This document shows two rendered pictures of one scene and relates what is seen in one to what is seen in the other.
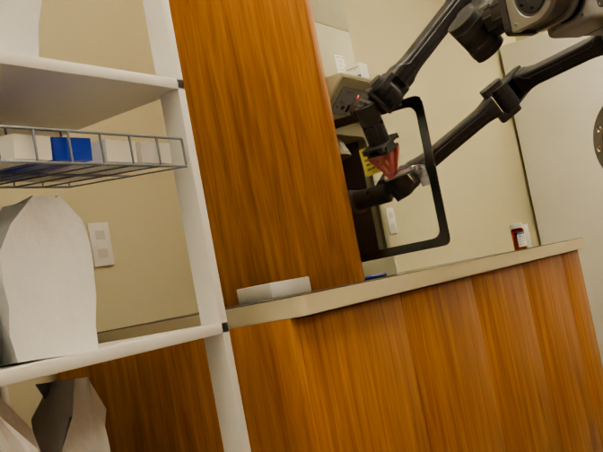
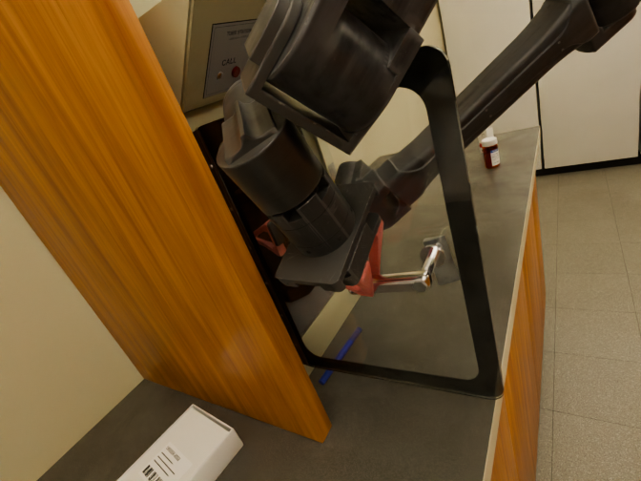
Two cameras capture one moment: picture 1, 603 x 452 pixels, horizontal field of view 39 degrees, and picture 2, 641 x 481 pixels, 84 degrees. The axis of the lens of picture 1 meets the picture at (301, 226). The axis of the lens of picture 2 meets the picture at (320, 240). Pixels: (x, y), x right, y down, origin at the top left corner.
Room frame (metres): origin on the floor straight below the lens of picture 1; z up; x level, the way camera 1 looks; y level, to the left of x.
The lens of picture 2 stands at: (1.87, -0.26, 1.40)
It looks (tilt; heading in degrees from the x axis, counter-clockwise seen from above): 24 degrees down; 7
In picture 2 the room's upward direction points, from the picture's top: 21 degrees counter-clockwise
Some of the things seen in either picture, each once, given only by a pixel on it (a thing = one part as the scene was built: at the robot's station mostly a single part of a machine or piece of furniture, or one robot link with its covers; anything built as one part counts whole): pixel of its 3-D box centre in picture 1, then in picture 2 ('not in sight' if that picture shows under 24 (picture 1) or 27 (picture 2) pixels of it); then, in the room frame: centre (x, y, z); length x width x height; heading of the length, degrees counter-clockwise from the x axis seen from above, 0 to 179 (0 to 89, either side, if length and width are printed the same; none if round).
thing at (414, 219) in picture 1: (383, 181); (346, 262); (2.25, -0.24, 1.19); 0.30 x 0.01 x 0.40; 59
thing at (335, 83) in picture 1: (355, 99); (266, 40); (2.44, -0.22, 1.46); 0.32 x 0.12 x 0.10; 147
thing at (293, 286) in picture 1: (274, 290); (176, 468); (2.22, 0.10, 0.96); 0.16 x 0.12 x 0.04; 141
